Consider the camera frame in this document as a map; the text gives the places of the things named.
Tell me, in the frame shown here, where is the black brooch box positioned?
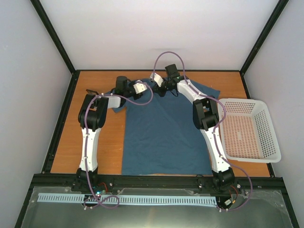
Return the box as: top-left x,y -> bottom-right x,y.
86,89 -> 99,95

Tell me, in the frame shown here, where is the blue t-shirt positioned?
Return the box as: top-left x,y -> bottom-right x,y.
113,91 -> 212,175

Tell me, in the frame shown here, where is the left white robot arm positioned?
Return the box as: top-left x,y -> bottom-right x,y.
76,76 -> 148,191

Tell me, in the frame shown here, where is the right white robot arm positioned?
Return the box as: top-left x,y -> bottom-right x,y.
150,64 -> 235,192

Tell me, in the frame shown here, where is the white perforated plastic basket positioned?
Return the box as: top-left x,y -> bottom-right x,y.
218,98 -> 281,163

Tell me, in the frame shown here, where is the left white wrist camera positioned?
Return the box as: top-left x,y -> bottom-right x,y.
133,81 -> 147,94

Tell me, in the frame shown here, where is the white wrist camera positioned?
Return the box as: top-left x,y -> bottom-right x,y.
150,73 -> 164,87
133,81 -> 147,94

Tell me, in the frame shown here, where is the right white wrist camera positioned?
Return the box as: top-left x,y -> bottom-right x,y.
150,73 -> 164,87

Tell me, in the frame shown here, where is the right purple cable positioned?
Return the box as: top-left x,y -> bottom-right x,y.
153,51 -> 253,212

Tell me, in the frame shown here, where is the light blue cable duct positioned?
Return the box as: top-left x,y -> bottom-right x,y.
37,193 -> 217,207

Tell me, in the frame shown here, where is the left rear black frame post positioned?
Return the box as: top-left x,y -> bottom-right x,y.
30,0 -> 76,74

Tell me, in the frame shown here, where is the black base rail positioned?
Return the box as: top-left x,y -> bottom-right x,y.
33,174 -> 285,195

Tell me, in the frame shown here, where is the black enclosure frame post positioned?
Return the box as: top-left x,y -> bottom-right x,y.
240,0 -> 289,76

